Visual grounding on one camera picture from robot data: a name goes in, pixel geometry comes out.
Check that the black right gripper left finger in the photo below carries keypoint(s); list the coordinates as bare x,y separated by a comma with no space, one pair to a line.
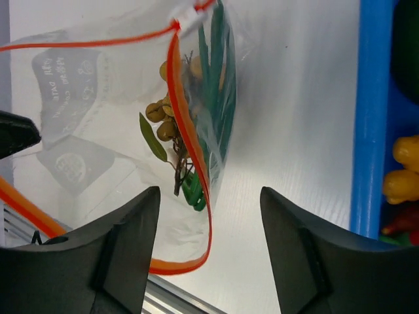
98,255

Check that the red chili pepper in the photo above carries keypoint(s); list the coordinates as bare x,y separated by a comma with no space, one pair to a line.
403,226

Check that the orange ginger root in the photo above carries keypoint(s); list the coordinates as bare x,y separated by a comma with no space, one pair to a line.
401,185

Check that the green scallion bunch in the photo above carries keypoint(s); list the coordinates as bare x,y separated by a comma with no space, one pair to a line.
212,38

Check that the blue plastic bin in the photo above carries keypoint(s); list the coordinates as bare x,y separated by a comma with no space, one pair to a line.
382,114

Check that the aluminium rail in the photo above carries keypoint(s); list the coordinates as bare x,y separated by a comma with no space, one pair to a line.
98,278

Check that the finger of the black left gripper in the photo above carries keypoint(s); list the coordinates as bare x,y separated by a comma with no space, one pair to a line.
17,133

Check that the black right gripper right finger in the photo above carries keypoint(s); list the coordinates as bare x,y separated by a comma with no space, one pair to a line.
319,267

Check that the longan bunch with leaves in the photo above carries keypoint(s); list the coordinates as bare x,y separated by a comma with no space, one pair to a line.
161,131

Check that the clear zip bag orange zipper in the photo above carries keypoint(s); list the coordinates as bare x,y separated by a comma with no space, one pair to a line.
84,88

